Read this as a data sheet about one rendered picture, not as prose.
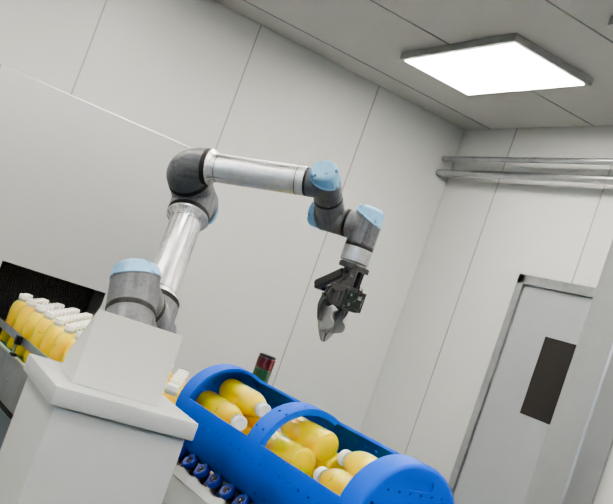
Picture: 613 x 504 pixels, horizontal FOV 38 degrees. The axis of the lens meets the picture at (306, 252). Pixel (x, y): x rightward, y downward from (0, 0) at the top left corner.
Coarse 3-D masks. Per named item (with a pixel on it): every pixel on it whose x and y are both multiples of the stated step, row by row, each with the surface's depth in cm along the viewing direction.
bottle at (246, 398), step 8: (224, 384) 256; (232, 384) 254; (240, 384) 252; (224, 392) 254; (232, 392) 250; (240, 392) 248; (248, 392) 246; (256, 392) 246; (232, 400) 250; (240, 400) 246; (248, 400) 244; (256, 400) 243; (264, 400) 245; (240, 408) 246; (248, 408) 243; (248, 416) 246; (256, 416) 244
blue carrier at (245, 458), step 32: (192, 384) 251; (256, 384) 264; (192, 416) 243; (288, 416) 217; (320, 416) 222; (192, 448) 245; (224, 448) 226; (256, 448) 214; (352, 448) 226; (384, 448) 209; (224, 480) 235; (256, 480) 212; (288, 480) 200; (352, 480) 186; (384, 480) 183; (416, 480) 188
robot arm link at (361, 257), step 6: (348, 246) 229; (354, 246) 228; (342, 252) 230; (348, 252) 228; (354, 252) 228; (360, 252) 228; (366, 252) 228; (342, 258) 230; (348, 258) 228; (354, 258) 228; (360, 258) 228; (366, 258) 229; (360, 264) 229; (366, 264) 229
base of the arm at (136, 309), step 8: (112, 304) 202; (120, 304) 201; (128, 304) 201; (136, 304) 201; (144, 304) 202; (112, 312) 200; (120, 312) 198; (128, 312) 198; (136, 312) 199; (144, 312) 201; (152, 312) 204; (136, 320) 197; (144, 320) 198; (152, 320) 203
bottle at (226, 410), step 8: (208, 392) 254; (200, 400) 253; (208, 400) 250; (216, 400) 248; (224, 400) 247; (208, 408) 248; (216, 408) 245; (224, 408) 243; (232, 408) 242; (224, 416) 241; (232, 416) 241
